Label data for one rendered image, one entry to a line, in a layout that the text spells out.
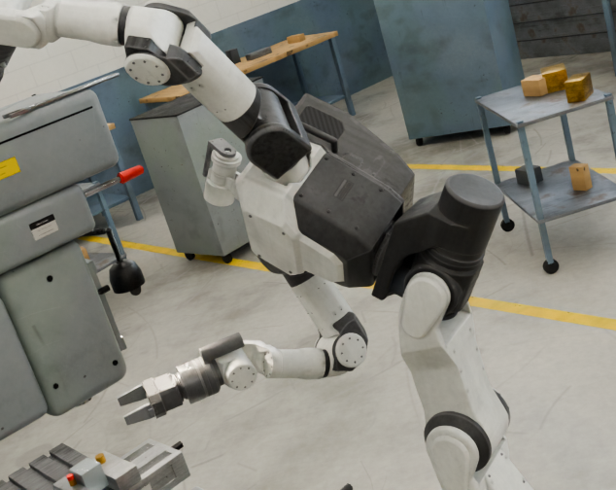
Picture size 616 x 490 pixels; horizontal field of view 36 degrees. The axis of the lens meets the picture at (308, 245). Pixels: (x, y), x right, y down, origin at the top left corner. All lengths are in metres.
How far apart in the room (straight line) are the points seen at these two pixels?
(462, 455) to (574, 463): 1.73
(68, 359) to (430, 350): 0.71
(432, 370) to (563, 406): 2.09
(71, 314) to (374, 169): 0.66
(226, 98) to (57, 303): 0.54
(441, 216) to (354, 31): 9.51
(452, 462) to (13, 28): 1.16
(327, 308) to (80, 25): 0.88
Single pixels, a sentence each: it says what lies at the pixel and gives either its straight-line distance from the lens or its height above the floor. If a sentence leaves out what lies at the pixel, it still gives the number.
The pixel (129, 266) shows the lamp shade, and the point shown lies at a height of 1.50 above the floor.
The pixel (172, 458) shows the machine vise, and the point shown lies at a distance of 2.33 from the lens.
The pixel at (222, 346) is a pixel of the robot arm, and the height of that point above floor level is 1.28.
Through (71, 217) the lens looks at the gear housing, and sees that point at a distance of 1.88.
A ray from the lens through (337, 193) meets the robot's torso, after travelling 1.84.
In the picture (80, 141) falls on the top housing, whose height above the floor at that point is 1.80.
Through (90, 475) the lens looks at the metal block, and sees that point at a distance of 2.28.
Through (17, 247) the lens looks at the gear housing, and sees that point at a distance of 1.84.
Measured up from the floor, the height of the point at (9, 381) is 1.44.
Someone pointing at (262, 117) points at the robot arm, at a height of 1.76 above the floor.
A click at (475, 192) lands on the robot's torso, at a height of 1.53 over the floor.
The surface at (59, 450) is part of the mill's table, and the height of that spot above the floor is 0.93.
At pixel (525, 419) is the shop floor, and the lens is 3.96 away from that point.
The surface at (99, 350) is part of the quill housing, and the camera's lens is 1.97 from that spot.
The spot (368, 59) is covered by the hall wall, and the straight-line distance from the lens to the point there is 11.34.
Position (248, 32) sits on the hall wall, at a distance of 10.28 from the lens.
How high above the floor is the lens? 2.09
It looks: 19 degrees down
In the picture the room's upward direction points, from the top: 17 degrees counter-clockwise
